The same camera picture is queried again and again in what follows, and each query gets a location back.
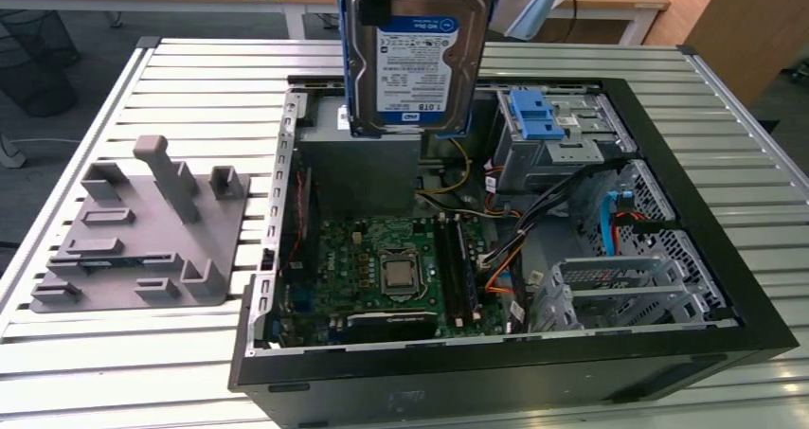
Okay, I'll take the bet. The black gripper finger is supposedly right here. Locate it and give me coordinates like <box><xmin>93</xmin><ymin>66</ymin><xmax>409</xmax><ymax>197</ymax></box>
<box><xmin>357</xmin><ymin>0</ymin><xmax>393</xmax><ymax>26</ymax></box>

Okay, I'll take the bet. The hard disk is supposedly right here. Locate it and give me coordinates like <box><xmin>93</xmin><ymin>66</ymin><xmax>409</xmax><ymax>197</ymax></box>
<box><xmin>334</xmin><ymin>0</ymin><xmax>501</xmax><ymax>141</ymax></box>

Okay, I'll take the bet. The red yellow black power wire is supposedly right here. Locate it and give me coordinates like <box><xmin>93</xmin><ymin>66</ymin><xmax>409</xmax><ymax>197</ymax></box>
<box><xmin>613</xmin><ymin>212</ymin><xmax>679</xmax><ymax>235</ymax></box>

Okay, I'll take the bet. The silver disk bay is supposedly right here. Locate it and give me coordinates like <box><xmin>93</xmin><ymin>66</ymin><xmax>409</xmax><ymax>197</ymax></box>
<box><xmin>531</xmin><ymin>253</ymin><xmax>727</xmax><ymax>333</ymax></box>

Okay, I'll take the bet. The blue plastic drive latch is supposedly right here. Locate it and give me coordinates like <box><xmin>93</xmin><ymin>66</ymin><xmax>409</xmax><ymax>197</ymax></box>
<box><xmin>508</xmin><ymin>90</ymin><xmax>571</xmax><ymax>141</ymax></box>

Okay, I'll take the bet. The grey power supply unit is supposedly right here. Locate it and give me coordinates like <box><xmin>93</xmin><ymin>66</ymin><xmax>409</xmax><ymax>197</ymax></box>
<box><xmin>297</xmin><ymin>92</ymin><xmax>424</xmax><ymax>217</ymax></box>

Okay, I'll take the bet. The silver optical drive cage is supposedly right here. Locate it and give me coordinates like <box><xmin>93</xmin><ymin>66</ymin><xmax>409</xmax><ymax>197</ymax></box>
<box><xmin>492</xmin><ymin>87</ymin><xmax>639</xmax><ymax>194</ymax></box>

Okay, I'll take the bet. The black CPU socket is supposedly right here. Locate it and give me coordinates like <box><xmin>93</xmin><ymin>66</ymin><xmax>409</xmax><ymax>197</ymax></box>
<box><xmin>376</xmin><ymin>246</ymin><xmax>429</xmax><ymax>303</ymax></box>

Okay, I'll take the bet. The green motherboard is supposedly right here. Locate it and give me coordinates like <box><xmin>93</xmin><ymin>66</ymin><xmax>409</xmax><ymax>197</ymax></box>
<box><xmin>277</xmin><ymin>213</ymin><xmax>508</xmax><ymax>348</ymax></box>

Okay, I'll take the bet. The black mesh waste basket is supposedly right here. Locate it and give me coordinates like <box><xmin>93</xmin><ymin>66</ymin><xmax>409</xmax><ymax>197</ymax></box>
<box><xmin>0</xmin><ymin>9</ymin><xmax>82</xmax><ymax>117</ymax></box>

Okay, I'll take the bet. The black RAM slot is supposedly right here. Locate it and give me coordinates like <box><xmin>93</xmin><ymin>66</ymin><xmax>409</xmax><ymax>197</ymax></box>
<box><xmin>438</xmin><ymin>213</ymin><xmax>465</xmax><ymax>324</ymax></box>

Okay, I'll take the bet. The silver CPU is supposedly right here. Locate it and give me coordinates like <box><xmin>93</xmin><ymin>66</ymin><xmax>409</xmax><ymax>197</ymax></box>
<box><xmin>382</xmin><ymin>258</ymin><xmax>422</xmax><ymax>292</ymax></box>

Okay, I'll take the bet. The wooden cabinet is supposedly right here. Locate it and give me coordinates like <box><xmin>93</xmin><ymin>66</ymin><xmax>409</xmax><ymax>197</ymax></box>
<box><xmin>644</xmin><ymin>0</ymin><xmax>809</xmax><ymax>108</ymax></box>

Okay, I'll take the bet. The grey parts rack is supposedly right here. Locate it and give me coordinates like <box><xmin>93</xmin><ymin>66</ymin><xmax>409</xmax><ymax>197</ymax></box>
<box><xmin>29</xmin><ymin>134</ymin><xmax>253</xmax><ymax>314</ymax></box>

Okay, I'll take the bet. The white stand foot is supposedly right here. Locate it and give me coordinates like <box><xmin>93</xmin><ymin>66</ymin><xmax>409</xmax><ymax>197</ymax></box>
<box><xmin>0</xmin><ymin>133</ymin><xmax>29</xmax><ymax>170</ymax></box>

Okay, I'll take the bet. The black graphics card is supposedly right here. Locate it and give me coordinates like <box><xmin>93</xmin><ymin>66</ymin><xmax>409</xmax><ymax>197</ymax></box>
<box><xmin>345</xmin><ymin>309</ymin><xmax>440</xmax><ymax>344</ymax></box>

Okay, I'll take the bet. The black open PC case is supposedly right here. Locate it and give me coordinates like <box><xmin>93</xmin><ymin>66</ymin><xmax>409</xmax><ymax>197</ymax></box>
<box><xmin>227</xmin><ymin>74</ymin><xmax>802</xmax><ymax>429</ymax></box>

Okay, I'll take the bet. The yellow black wire bundle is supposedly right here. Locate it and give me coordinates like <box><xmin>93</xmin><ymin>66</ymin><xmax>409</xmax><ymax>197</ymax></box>
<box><xmin>417</xmin><ymin>137</ymin><xmax>474</xmax><ymax>196</ymax></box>

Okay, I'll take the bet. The orange wire bundle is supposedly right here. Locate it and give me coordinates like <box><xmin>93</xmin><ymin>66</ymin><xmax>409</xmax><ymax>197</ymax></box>
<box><xmin>481</xmin><ymin>229</ymin><xmax>531</xmax><ymax>302</ymax></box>

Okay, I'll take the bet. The blue SATA wire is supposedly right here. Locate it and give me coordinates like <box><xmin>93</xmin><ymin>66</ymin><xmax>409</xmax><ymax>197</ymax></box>
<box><xmin>605</xmin><ymin>190</ymin><xmax>635</xmax><ymax>259</ymax></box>

